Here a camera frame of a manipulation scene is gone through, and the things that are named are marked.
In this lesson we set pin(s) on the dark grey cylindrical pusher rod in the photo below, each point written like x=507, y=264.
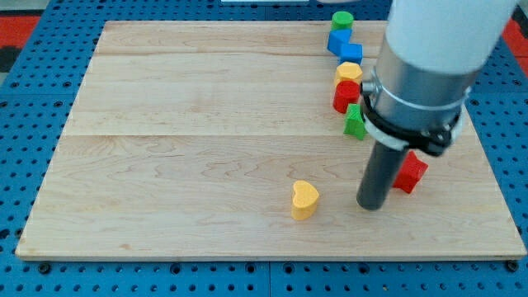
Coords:
x=379, y=176

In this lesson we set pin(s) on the red star block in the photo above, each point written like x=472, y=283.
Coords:
x=411, y=173

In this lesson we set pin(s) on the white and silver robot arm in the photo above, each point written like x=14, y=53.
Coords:
x=432, y=52

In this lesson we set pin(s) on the green star block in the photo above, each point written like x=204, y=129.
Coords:
x=353, y=122

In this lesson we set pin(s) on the red cylinder block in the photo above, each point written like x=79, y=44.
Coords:
x=346, y=92

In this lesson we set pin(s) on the yellow heart block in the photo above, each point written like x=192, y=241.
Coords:
x=304, y=201

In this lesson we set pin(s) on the yellow hexagon block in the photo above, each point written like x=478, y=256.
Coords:
x=348, y=71

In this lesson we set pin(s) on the blue cube block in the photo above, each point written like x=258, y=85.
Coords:
x=352, y=53

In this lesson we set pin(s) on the blue angular block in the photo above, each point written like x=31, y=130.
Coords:
x=337, y=38

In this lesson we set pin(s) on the green cylinder block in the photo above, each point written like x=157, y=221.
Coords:
x=342, y=20

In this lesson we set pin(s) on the light wooden board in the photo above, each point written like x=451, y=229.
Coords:
x=185, y=140

